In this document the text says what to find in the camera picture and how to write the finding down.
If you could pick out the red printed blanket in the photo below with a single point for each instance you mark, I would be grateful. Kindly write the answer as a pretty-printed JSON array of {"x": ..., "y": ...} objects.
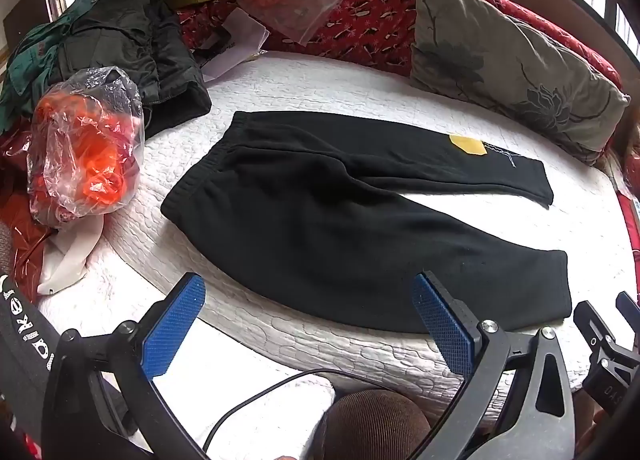
[{"x": 360, "y": 24}]

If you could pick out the person's brown-clad knee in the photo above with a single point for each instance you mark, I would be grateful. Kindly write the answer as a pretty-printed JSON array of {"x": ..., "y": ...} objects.
[{"x": 375, "y": 425}]

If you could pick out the plain white bag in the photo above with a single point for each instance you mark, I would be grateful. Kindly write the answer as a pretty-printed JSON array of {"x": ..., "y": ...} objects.
[{"x": 65, "y": 260}]

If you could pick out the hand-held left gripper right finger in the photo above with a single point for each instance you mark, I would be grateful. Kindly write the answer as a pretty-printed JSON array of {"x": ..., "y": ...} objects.
[{"x": 445, "y": 327}]

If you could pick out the dark green jacket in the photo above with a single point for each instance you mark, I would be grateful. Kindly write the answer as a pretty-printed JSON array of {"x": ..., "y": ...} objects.
[{"x": 130, "y": 39}]

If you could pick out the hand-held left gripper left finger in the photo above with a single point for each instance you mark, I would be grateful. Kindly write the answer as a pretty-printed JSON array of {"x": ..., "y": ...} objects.
[{"x": 172, "y": 325}]

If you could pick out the white quilted bed cover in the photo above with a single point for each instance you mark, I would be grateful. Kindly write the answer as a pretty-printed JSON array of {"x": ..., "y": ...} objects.
[{"x": 350, "y": 84}]

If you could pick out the teal green garment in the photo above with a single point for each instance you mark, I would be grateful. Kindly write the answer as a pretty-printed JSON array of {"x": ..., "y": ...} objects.
[{"x": 30, "y": 64}]

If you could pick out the grey floral pillow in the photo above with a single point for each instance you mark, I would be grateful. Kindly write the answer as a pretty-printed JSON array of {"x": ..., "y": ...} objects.
[{"x": 500, "y": 54}]

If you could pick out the black pants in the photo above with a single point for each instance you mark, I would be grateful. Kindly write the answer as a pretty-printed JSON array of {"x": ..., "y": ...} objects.
[{"x": 325, "y": 220}]

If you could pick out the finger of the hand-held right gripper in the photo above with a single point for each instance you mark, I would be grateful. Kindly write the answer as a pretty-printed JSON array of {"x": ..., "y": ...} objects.
[
  {"x": 630, "y": 315},
  {"x": 595, "y": 335}
]

